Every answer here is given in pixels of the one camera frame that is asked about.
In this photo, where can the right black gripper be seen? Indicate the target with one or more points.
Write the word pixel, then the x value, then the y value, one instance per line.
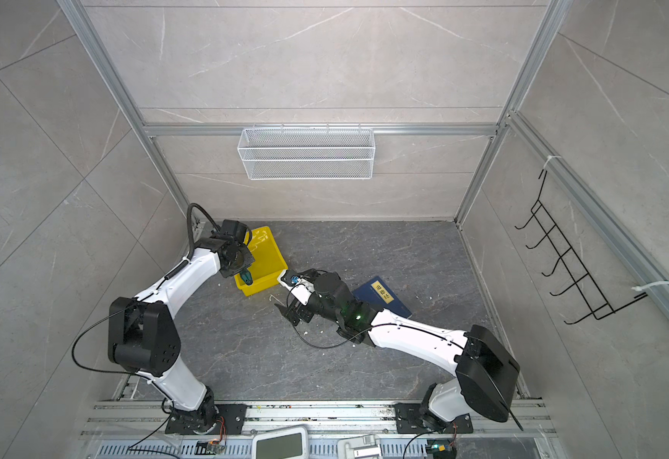
pixel 297 309

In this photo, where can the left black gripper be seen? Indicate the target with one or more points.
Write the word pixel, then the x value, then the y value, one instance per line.
pixel 248 258

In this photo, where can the green black screwdriver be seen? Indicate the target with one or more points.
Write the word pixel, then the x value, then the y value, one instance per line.
pixel 246 276

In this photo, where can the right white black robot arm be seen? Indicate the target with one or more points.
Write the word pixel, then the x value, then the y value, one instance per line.
pixel 484 374

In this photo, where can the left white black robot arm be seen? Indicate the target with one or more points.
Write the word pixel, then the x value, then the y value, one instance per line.
pixel 142 335

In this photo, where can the yellow plastic bin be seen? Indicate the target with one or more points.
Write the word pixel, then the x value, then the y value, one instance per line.
pixel 268 266

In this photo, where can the blue notebook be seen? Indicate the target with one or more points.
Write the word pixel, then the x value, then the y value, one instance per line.
pixel 375 291

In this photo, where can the white tablet device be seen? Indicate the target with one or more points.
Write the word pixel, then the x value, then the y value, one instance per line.
pixel 287 443

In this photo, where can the white grey box device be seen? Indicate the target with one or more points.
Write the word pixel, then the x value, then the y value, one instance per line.
pixel 362 447

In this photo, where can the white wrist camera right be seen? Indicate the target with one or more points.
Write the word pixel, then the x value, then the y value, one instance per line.
pixel 298 287

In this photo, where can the white wire mesh basket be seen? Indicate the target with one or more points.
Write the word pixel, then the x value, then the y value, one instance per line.
pixel 312 153

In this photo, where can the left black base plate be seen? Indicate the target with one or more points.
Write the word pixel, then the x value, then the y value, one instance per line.
pixel 220 417

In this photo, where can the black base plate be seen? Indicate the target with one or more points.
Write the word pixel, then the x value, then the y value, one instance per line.
pixel 220 417
pixel 414 418

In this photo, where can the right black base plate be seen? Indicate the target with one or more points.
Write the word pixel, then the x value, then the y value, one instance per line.
pixel 414 418

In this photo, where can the black wire hook rack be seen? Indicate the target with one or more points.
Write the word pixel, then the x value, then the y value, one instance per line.
pixel 596 305

